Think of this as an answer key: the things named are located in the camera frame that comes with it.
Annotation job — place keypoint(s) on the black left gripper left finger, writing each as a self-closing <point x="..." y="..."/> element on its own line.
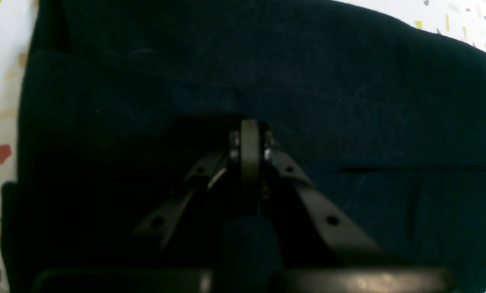
<point x="177" y="232"/>

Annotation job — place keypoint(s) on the black t-shirt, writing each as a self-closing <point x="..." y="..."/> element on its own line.
<point x="121" y="97"/>

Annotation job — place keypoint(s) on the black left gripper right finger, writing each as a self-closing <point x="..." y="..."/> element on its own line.
<point x="323" y="250"/>

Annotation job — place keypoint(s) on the terrazzo pattern tablecloth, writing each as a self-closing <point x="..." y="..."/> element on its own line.
<point x="464" y="20"/>

